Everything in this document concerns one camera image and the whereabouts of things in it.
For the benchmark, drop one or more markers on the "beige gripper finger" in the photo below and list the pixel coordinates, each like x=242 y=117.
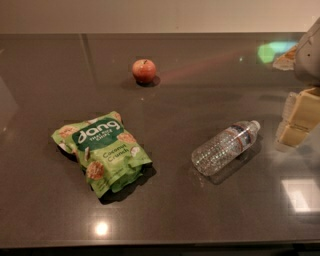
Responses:
x=286 y=61
x=301 y=114

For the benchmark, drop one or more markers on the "red apple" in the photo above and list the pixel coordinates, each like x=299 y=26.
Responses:
x=144 y=70

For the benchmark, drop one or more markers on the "green Dang chips bag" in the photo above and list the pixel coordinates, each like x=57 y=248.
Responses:
x=109 y=155

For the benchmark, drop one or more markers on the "grey robot gripper body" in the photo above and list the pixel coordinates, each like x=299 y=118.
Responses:
x=309 y=60

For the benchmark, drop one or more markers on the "clear plastic water bottle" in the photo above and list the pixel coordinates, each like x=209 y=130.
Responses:
x=215 y=154

